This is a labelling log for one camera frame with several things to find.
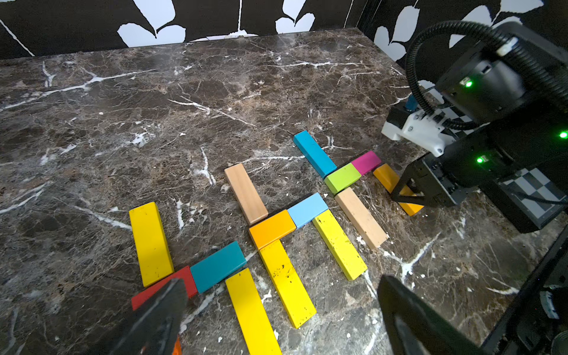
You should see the light blue block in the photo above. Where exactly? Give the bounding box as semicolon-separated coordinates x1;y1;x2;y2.
288;193;328;229

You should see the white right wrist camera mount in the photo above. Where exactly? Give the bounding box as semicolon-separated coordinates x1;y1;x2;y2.
382;105;456;157

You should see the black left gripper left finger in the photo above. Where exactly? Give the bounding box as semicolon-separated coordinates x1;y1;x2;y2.
86;279;188;354

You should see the yellow-green long block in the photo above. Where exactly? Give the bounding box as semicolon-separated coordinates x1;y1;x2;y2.
312;209;368;281

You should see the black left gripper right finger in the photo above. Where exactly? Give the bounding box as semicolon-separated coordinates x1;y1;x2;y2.
377;275;486;354

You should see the natural wood long block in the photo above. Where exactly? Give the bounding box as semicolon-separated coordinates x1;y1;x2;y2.
335;187;388;249

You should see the natural wood short block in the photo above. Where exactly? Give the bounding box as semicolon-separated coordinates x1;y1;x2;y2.
224;164;269;226

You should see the orange block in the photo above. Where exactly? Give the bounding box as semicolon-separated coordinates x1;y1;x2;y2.
172;337;182;355

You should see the cyan long block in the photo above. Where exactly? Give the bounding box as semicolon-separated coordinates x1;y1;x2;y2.
293;131;337;178

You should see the lime green short block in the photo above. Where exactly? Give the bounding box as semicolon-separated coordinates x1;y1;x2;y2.
324;163;362;195

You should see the black white checkerboard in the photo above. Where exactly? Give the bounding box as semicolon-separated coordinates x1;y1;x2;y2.
440;104;567;216

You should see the magenta block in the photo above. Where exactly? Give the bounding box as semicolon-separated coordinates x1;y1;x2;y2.
352;151;383;175

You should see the amber yellow long block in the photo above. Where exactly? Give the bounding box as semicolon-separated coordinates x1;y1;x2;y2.
372;163;425;217

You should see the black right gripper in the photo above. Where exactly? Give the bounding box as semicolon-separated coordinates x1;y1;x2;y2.
390;22;567;206

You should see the red block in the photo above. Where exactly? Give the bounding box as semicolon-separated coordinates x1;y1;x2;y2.
130;265;199;312

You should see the amber yellow short block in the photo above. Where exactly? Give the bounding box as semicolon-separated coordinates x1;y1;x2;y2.
249;209;297;250

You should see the yellow plank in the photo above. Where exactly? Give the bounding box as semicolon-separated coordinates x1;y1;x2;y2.
226;269;282;354
260;241;317;328

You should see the teal block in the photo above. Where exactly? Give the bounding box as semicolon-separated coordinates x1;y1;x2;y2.
190;241;246;294

